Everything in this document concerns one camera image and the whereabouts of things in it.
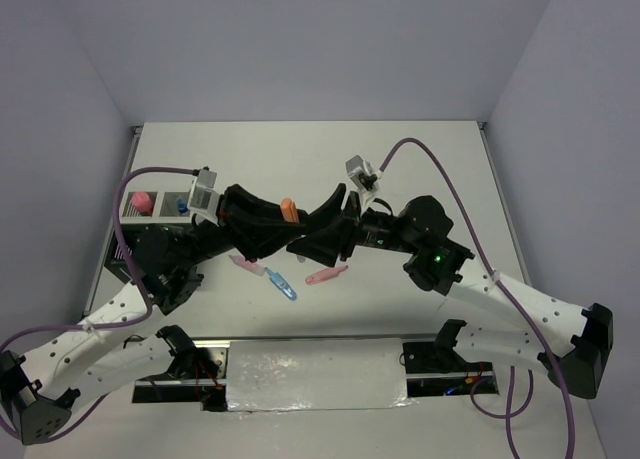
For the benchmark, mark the black mounting rail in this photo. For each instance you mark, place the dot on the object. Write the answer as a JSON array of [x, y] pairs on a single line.
[[204, 382]]

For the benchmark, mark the black slotted container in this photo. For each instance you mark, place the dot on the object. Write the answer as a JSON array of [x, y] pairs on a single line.
[[114, 261]]

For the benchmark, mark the blue highlighter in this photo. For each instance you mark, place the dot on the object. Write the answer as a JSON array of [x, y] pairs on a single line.
[[281, 284]]

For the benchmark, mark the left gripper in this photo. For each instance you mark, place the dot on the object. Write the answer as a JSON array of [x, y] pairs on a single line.
[[239, 211]]

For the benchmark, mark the blue capped marker in container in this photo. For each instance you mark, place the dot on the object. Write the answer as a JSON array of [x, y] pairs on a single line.
[[181, 206]]

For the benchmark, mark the orange highlighter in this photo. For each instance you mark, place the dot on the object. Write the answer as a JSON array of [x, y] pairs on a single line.
[[289, 211]]

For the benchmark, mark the purple highlighter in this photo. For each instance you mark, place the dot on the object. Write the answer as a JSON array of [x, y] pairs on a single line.
[[252, 267]]

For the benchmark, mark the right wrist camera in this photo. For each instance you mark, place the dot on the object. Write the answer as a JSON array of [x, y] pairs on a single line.
[[364, 177]]

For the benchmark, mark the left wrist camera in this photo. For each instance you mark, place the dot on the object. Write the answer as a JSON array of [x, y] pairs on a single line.
[[203, 199]]

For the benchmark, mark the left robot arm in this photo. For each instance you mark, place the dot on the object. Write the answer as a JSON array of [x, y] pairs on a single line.
[[124, 341]]

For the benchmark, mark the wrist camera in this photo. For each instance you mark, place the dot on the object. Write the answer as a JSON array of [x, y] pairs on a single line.
[[203, 199], [364, 177]]

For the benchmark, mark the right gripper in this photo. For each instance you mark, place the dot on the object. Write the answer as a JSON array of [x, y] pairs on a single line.
[[333, 232]]

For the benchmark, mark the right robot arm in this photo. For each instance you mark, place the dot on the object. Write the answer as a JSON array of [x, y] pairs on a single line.
[[568, 343]]

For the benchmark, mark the pink highlighter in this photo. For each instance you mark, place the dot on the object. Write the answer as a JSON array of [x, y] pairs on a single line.
[[325, 275]]

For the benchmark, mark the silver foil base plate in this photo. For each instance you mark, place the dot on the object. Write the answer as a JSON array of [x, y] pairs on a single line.
[[315, 375]]

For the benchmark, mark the pink glue stick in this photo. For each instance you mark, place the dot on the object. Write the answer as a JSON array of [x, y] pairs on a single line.
[[142, 202]]

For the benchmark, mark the white slotted container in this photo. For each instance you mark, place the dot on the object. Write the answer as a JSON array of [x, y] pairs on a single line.
[[164, 211]]

